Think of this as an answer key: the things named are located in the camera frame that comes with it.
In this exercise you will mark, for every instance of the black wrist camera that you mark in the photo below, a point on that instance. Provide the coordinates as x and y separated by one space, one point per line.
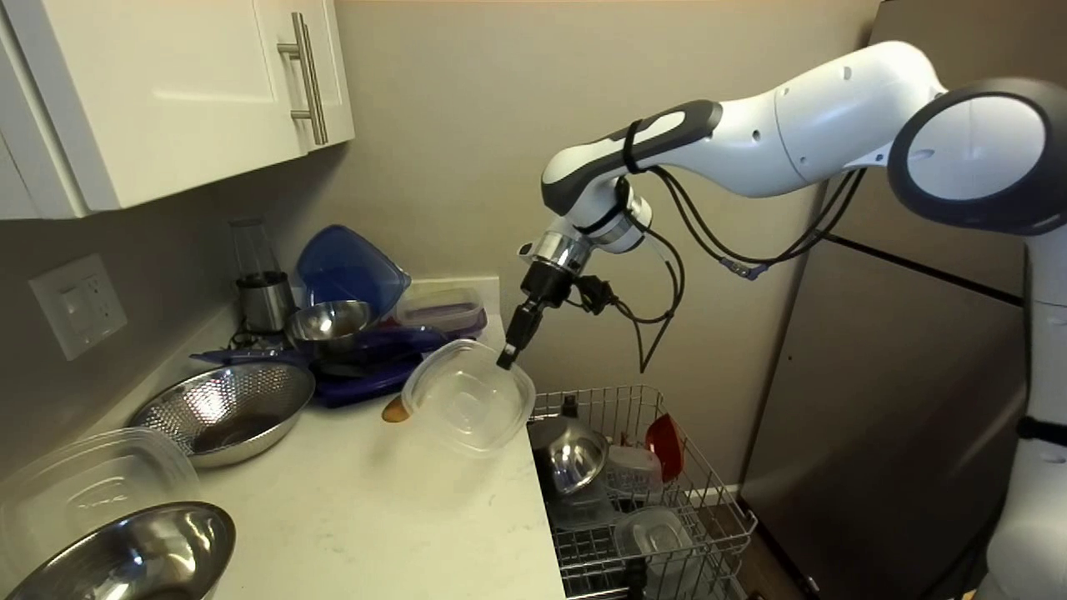
591 295

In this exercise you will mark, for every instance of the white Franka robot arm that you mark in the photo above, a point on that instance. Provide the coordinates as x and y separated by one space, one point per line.
833 123

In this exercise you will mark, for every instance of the large steel mixing bowl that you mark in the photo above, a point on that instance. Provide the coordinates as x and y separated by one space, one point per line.
222 412

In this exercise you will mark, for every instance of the clear storage container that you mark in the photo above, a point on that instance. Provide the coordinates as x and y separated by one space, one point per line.
633 470
654 545

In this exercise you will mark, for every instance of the steel cup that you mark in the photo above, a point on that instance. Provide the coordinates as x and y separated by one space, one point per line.
264 302

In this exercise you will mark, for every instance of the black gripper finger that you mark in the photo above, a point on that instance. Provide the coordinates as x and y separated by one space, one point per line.
509 347
532 328

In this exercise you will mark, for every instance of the shiny steel bowl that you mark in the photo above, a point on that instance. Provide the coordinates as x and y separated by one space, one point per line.
121 554

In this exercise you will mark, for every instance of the clear plastic bowl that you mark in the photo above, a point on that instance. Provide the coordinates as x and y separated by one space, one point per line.
467 400

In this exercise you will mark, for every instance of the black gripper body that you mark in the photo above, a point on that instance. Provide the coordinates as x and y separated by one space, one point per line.
552 279

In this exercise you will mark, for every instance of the grey refrigerator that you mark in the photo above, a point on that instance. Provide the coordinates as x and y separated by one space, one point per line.
878 446

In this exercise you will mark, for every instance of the black bottle in rack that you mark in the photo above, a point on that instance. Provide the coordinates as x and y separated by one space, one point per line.
568 407

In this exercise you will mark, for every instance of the blue plastic bowl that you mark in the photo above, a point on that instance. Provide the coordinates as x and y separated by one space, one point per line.
351 269

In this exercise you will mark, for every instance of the small steel bowl in rack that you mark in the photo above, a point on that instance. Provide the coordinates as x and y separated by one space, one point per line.
578 456

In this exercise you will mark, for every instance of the large clear plastic container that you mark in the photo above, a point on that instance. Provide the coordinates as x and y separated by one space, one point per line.
76 479

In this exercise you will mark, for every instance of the white wall cabinet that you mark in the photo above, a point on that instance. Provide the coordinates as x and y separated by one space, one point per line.
169 87

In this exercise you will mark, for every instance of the orange red utensil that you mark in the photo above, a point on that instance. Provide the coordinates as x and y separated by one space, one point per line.
667 446

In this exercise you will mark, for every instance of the wooden spoon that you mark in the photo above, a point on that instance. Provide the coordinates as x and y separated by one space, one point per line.
394 412

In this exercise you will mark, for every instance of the white wall outlet plate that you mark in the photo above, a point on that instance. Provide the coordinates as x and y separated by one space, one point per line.
76 304

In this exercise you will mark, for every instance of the clear drinking glass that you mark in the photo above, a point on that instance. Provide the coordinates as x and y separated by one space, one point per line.
254 252

